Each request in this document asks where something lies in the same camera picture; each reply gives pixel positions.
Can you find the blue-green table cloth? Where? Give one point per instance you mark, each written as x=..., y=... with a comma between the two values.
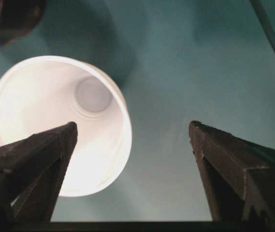
x=176, y=72

